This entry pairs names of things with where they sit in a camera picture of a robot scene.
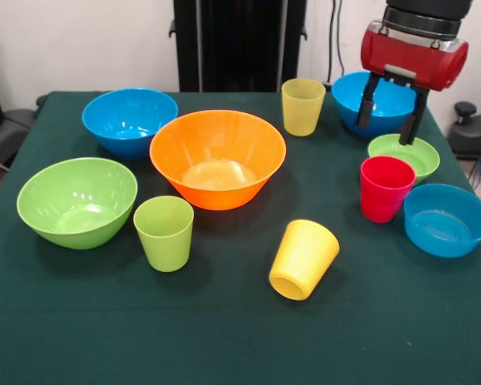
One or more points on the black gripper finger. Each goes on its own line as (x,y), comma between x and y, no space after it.
(366,108)
(413,124)

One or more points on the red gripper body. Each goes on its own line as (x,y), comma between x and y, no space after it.
(413,60)

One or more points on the large orange bowl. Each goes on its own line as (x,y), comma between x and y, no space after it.
(216,188)

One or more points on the large blue bowl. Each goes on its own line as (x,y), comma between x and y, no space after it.
(120,124)
(389,104)

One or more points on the small green bowl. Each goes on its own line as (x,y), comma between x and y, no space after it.
(425,158)

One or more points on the black knobbed equipment base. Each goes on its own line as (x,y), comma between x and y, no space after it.
(473,132)

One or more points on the pale translucent yellow cup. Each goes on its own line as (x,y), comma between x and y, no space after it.
(302,112)

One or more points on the red cup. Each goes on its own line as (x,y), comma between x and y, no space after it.
(385,196)

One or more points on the small blue bowl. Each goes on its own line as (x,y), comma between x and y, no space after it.
(445,228)

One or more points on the green cup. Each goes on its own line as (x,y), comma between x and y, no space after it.
(164,248)

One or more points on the dark green table cloth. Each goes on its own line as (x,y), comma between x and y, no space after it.
(224,341)

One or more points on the large green bowl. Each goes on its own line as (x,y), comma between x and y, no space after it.
(76,208)

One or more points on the black chair base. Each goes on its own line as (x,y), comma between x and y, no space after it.
(8,132)

